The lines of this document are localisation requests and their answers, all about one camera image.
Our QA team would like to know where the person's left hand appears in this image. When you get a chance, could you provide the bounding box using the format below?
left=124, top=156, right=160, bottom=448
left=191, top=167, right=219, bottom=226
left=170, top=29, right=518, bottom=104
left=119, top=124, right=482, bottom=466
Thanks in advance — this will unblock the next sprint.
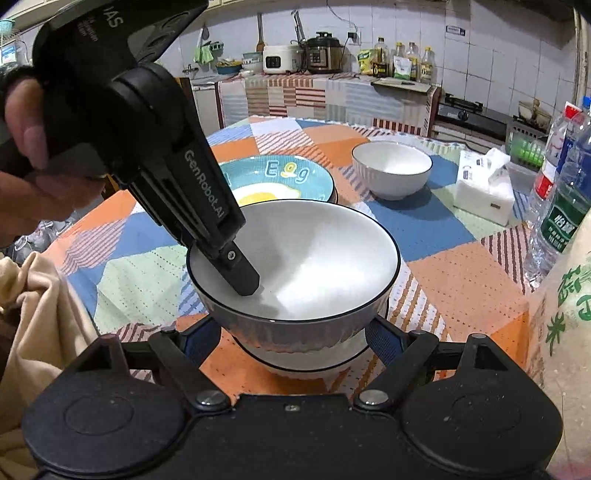
left=1, top=78, right=104, bottom=248

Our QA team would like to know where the cooking oil bottle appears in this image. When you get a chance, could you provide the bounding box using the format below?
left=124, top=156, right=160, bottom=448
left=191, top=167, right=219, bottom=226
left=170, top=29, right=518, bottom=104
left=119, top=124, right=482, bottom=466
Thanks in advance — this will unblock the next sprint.
left=372, top=36, right=391, bottom=78

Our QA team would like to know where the large white sun plate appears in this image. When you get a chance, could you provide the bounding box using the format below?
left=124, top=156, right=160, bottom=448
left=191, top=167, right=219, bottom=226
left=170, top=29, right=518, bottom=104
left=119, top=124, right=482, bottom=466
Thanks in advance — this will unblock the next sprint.
left=235, top=330, right=369, bottom=380

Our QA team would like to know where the green label water bottle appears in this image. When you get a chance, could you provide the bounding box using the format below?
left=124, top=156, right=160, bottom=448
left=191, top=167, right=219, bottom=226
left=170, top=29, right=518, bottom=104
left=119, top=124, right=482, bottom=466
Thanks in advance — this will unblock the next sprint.
left=524, top=125, right=590, bottom=288

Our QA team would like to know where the black gas stove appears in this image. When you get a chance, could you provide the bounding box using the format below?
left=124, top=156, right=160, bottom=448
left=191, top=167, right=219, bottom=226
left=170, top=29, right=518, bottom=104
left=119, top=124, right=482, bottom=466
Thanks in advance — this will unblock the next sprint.
left=436, top=93, right=511, bottom=140

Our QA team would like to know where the red label water bottle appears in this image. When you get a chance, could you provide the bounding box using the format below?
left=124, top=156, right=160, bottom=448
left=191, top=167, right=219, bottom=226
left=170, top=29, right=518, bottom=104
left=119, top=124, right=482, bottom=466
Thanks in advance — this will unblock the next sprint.
left=526, top=102, right=583, bottom=259

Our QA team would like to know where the colourful patchwork tablecloth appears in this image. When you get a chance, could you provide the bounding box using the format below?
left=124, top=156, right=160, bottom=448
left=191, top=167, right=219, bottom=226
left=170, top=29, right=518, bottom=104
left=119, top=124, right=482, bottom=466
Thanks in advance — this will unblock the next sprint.
left=41, top=115, right=537, bottom=402

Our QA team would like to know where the teal egg plate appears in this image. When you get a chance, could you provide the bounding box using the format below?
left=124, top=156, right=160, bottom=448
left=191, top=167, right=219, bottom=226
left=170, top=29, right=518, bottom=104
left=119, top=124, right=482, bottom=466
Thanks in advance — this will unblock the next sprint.
left=221, top=155, right=338, bottom=207

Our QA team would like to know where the white rice cooker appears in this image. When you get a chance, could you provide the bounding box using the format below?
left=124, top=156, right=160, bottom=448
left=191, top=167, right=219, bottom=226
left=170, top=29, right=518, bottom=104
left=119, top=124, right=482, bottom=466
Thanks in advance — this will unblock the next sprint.
left=263, top=44, right=304, bottom=75

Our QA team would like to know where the striped counter cloth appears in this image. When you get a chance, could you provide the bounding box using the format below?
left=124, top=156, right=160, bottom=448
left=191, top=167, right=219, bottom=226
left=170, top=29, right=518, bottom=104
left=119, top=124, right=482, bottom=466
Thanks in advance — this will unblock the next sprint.
left=215, top=73, right=442, bottom=137

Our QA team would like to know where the white ribbed bowl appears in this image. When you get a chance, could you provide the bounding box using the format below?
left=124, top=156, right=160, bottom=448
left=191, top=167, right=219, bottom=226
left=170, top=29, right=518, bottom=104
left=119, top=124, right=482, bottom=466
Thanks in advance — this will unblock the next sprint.
left=187, top=200, right=402, bottom=353
left=352, top=141, right=433, bottom=201

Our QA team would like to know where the black electric pressure cooker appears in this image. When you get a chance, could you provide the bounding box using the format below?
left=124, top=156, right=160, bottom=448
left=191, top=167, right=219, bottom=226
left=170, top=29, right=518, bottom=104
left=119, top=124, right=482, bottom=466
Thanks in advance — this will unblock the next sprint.
left=305, top=31, right=344, bottom=74

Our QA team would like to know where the blue label water bottle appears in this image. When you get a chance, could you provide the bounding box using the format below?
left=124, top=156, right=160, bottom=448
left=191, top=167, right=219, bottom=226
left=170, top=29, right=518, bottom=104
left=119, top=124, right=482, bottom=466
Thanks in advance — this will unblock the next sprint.
left=556, top=96, right=591, bottom=174

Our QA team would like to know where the beige cloth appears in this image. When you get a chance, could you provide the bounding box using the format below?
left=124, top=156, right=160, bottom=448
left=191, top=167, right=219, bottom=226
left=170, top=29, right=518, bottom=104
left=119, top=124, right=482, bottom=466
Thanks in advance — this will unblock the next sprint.
left=1, top=252, right=97, bottom=479

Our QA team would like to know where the rice sack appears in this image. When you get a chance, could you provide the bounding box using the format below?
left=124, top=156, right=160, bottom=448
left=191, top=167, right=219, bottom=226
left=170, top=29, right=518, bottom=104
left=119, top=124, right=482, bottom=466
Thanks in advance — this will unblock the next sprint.
left=526, top=216, right=591, bottom=479

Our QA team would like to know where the green plastic basket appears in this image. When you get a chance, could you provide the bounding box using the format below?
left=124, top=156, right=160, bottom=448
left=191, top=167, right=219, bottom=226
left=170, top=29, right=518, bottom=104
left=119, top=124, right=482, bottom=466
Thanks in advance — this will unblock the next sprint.
left=505, top=116, right=548, bottom=172

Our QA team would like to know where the white tissue pack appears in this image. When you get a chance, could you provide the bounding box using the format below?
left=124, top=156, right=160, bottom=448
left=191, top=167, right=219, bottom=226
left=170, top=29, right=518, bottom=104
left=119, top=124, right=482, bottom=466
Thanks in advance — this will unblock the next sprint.
left=453, top=148, right=515, bottom=227

